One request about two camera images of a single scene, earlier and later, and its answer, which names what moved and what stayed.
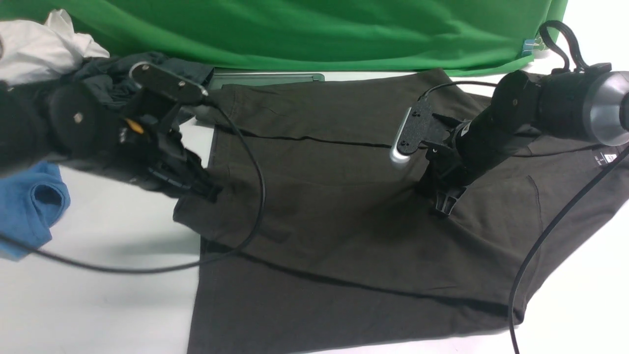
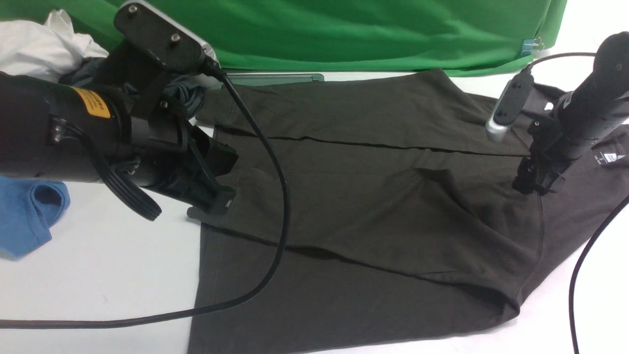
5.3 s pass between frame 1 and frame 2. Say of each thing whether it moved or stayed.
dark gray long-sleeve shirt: stayed
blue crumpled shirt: stayed
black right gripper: moved
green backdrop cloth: stayed
